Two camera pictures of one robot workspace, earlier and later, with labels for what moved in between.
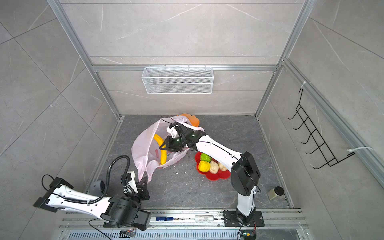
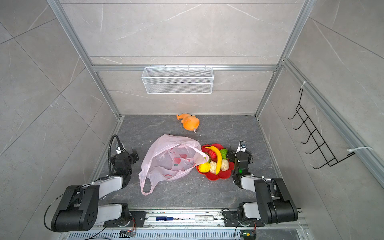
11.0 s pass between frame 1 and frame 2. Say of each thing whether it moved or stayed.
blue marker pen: stayed
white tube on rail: stayed
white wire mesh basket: stayed
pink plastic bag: moved
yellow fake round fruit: stayed
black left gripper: moved
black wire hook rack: stayed
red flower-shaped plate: stayed
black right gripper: moved
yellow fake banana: moved
